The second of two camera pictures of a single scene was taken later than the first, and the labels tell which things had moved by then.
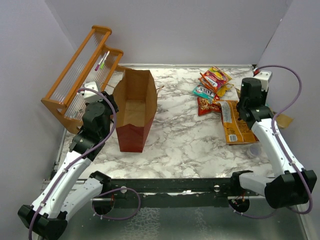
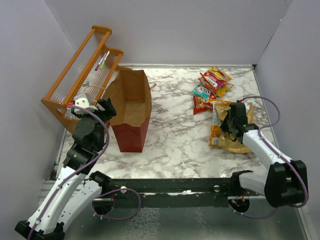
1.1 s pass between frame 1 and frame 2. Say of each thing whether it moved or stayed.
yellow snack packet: stayed
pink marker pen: stayed
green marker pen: stayed
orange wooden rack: stayed
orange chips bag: moved
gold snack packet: moved
